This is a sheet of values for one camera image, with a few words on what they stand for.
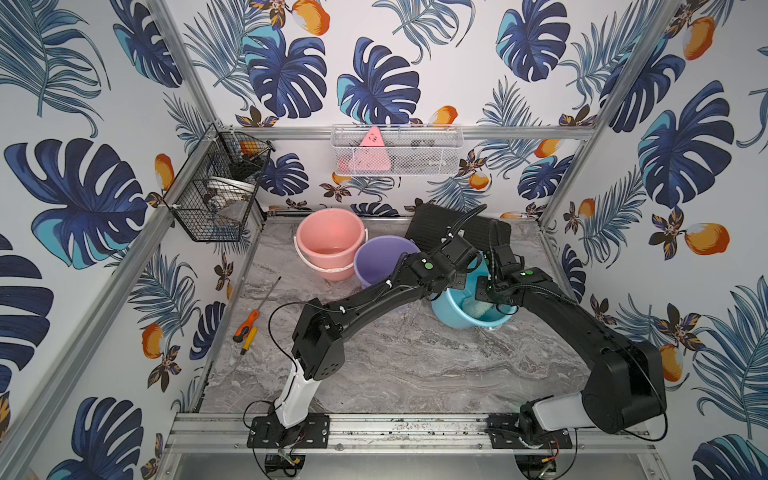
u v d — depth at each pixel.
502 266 0.66
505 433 0.74
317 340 0.47
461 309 0.75
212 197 0.84
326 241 1.06
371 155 0.91
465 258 0.61
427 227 1.09
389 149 0.92
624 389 0.42
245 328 0.90
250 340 0.90
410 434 0.75
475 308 0.85
